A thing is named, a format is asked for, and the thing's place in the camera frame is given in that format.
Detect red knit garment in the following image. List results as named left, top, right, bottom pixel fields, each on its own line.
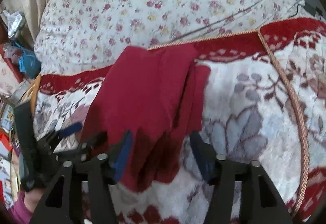
left=81, top=44, right=210, bottom=193

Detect magenta sleeve forearm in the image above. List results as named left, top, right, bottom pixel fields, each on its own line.
left=8, top=191, right=33, bottom=224

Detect person's left hand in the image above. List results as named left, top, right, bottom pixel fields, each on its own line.
left=24, top=188, right=44, bottom=213

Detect orange patterned blanket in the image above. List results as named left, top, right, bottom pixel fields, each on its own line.
left=20, top=74, right=41, bottom=116

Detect blue plastic bag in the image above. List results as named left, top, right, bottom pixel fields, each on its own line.
left=11, top=41, right=41, bottom=79

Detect floral white bed sheet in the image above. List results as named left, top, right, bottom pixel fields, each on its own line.
left=34, top=0, right=303, bottom=75

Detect crumpled silver plastic bag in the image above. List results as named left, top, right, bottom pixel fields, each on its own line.
left=3, top=10, right=26, bottom=40

